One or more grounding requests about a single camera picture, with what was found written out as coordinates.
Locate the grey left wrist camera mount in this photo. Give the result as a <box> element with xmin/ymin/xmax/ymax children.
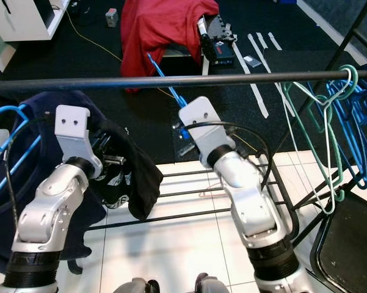
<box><xmin>54</xmin><ymin>104</ymin><xmax>103</xmax><ymax>179</ymax></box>

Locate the red cloth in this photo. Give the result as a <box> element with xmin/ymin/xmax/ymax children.
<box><xmin>120</xmin><ymin>0</ymin><xmax>220</xmax><ymax>92</ymax></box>

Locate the robot left leg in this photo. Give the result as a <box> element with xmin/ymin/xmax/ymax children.
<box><xmin>115</xmin><ymin>278</ymin><xmax>161</xmax><ymax>293</ymax></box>

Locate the robot leg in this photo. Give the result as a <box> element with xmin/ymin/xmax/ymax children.
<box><xmin>115</xmin><ymin>278</ymin><xmax>161</xmax><ymax>293</ymax></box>
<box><xmin>194</xmin><ymin>273</ymin><xmax>237</xmax><ymax>293</ymax></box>

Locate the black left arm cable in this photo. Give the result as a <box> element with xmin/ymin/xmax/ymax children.
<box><xmin>3</xmin><ymin>113</ymin><xmax>59</xmax><ymax>236</ymax></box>

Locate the long white tape strip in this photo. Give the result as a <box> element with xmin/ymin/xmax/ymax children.
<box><xmin>232</xmin><ymin>42</ymin><xmax>270</xmax><ymax>119</ymax></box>
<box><xmin>246</xmin><ymin>32</ymin><xmax>288</xmax><ymax>83</ymax></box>

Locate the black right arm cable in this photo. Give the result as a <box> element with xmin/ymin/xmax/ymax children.
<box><xmin>186</xmin><ymin>121</ymin><xmax>272</xmax><ymax>187</ymax></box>

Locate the white cabinet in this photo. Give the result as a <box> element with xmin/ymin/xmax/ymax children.
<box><xmin>0</xmin><ymin>0</ymin><xmax>71</xmax><ymax>42</ymax></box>

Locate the black folding chair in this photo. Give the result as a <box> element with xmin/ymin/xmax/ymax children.
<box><xmin>310</xmin><ymin>188</ymin><xmax>367</xmax><ymax>293</ymax></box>

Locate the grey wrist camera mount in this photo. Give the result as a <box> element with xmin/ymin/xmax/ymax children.
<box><xmin>54</xmin><ymin>104</ymin><xmax>103</xmax><ymax>179</ymax></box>
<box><xmin>178</xmin><ymin>96</ymin><xmax>236</xmax><ymax>167</ymax></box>

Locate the small grey box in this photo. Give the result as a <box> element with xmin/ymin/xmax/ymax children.
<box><xmin>105</xmin><ymin>7</ymin><xmax>119</xmax><ymax>29</ymax></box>

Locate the black garment with white print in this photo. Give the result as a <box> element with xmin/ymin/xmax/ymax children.
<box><xmin>84</xmin><ymin>116</ymin><xmax>165</xmax><ymax>221</ymax></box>

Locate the robot right leg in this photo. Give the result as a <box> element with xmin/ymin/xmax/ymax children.
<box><xmin>194</xmin><ymin>273</ymin><xmax>237</xmax><ymax>293</ymax></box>

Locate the black metal clothes rack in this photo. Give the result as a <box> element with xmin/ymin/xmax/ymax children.
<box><xmin>0</xmin><ymin>0</ymin><xmax>367</xmax><ymax>251</ymax></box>

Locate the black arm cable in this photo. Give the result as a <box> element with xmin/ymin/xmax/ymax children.
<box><xmin>3</xmin><ymin>113</ymin><xmax>59</xmax><ymax>236</ymax></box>
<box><xmin>186</xmin><ymin>121</ymin><xmax>272</xmax><ymax>187</ymax></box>

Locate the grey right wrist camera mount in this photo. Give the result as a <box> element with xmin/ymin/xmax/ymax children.
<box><xmin>178</xmin><ymin>96</ymin><xmax>236</xmax><ymax>167</ymax></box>

